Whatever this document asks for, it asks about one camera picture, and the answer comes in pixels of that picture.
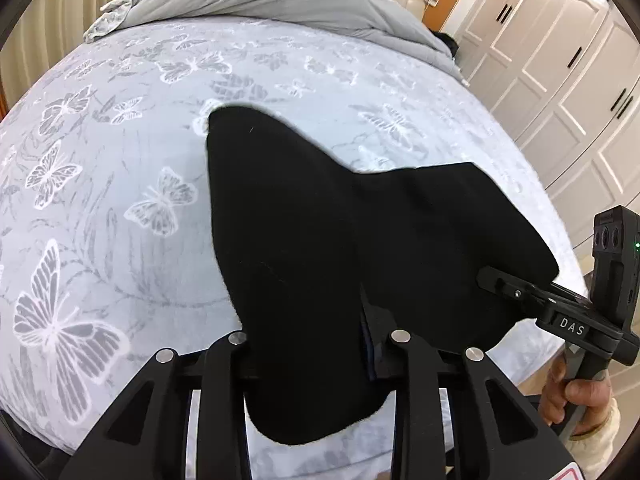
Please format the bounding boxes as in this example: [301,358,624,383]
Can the black pants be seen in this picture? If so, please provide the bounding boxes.
[206,106,559,445]

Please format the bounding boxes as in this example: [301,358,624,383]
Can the right forearm white sleeve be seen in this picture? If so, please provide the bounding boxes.
[565,399,620,480]

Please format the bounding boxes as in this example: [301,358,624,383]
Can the person's right hand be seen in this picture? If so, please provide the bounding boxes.
[538,353,613,437]

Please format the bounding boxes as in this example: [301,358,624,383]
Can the white wardrobe doors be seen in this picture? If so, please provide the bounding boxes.
[453,0,639,258]

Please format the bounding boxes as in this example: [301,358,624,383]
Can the black bag on nightstand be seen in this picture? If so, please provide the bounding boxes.
[432,30,459,58]

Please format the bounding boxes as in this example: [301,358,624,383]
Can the grey duvet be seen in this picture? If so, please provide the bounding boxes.
[84,0,463,81]

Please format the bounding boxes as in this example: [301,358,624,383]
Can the grey butterfly bed sheet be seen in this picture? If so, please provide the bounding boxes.
[1,16,585,453]

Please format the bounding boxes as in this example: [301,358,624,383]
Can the cream curtain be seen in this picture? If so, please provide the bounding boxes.
[1,0,112,117]

